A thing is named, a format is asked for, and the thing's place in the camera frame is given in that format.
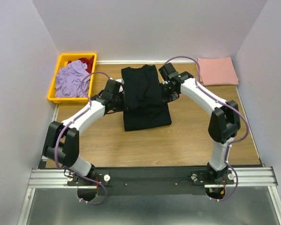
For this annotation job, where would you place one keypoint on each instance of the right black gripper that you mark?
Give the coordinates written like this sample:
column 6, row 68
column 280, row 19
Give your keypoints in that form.
column 165, row 98

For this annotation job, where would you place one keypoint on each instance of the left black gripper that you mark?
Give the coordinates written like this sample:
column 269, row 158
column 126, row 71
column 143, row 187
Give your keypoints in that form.
column 123, row 108

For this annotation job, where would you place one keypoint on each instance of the black t shirt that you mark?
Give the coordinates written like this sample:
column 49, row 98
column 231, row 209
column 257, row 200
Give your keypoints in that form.
column 145, row 108

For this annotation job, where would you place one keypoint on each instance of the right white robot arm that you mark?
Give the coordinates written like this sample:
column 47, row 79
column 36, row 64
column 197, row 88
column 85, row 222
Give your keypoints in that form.
column 224, row 121

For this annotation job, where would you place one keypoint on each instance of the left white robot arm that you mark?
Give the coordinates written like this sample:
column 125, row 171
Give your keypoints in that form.
column 63, row 138

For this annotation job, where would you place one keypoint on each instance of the folded pink t shirt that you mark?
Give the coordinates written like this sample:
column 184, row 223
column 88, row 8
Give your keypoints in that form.
column 220, row 71

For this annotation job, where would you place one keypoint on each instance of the red t shirt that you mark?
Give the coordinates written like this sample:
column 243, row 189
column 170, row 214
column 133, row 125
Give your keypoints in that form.
column 84, row 67

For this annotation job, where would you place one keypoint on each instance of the lavender t shirt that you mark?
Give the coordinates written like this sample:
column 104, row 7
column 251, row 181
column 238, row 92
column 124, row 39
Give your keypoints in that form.
column 67, row 84

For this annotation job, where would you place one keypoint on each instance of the yellow plastic bin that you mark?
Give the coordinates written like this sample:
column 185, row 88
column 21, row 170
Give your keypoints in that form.
column 62, row 61

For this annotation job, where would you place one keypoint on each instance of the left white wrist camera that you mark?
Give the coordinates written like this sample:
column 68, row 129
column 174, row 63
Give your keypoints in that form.
column 121, row 88

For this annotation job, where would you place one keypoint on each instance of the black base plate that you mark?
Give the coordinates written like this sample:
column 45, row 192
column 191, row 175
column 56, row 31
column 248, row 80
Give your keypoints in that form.
column 164, row 180

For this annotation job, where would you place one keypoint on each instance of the aluminium frame rail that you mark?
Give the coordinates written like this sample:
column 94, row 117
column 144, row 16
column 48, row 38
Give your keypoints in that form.
column 51, row 201

